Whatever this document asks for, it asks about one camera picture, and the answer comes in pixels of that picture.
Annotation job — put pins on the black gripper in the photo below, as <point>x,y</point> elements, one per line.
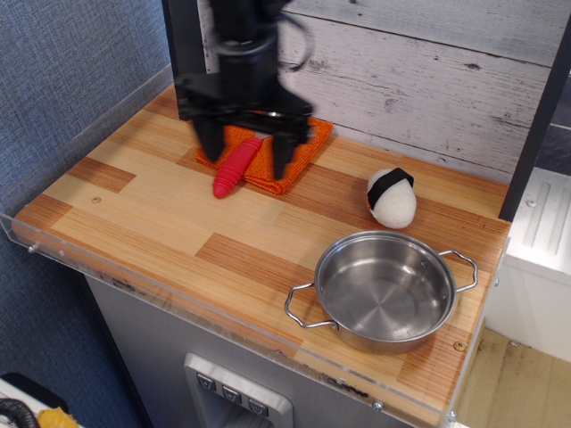
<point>245,91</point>

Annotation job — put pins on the red handled metal spoon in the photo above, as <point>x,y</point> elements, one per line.
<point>233,168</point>

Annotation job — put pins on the orange knitted cloth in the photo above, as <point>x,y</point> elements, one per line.
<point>260,171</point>

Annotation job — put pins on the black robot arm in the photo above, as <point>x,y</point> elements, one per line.
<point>246,20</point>

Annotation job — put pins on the white plush egg black band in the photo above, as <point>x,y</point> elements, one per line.
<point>391,199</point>

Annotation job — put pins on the stainless steel pot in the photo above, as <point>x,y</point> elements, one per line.
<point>384,292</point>

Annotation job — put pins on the grey toy fridge cabinet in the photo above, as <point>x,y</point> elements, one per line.
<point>153,344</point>

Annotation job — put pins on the silver dispenser button panel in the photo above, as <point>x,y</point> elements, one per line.
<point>223,398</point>

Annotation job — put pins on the white ridged side counter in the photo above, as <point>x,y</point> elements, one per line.
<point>529,301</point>

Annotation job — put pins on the black and yellow object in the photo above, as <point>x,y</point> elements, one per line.
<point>25,403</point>

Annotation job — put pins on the clear acrylic table guard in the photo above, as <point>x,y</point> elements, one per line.
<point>188,275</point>

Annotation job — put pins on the dark right vertical post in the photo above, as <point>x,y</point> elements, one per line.
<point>542,118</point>

